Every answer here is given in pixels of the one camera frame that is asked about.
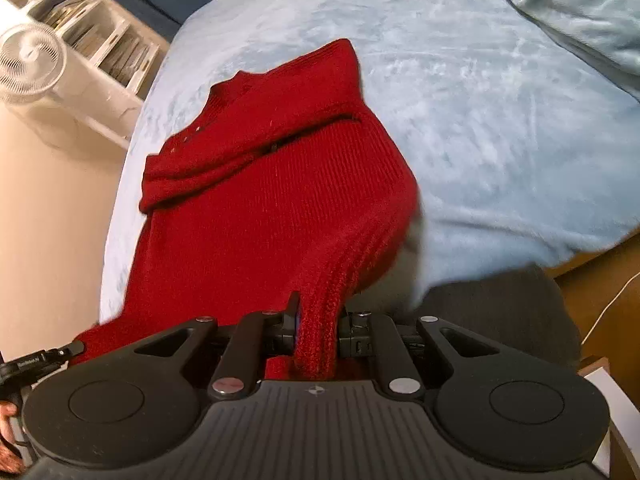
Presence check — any grey-blue crumpled blanket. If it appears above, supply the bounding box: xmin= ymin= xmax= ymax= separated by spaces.
xmin=509 ymin=0 xmax=639 ymax=98

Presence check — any person's left hand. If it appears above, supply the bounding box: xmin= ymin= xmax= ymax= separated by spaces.
xmin=0 ymin=401 xmax=25 ymax=479

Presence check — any white standing fan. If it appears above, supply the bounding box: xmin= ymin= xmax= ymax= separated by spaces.
xmin=0 ymin=22 xmax=147 ymax=151

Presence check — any white shelf unit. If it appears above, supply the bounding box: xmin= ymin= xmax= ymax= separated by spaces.
xmin=0 ymin=0 xmax=172 ymax=151

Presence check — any light blue bed sheet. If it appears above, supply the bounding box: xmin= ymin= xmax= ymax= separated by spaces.
xmin=99 ymin=0 xmax=639 ymax=322

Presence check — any white cable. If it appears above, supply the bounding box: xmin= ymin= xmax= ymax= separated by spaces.
xmin=579 ymin=271 xmax=640 ymax=346

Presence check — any red knit sweater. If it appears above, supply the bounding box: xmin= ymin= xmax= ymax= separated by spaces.
xmin=80 ymin=39 xmax=418 ymax=380

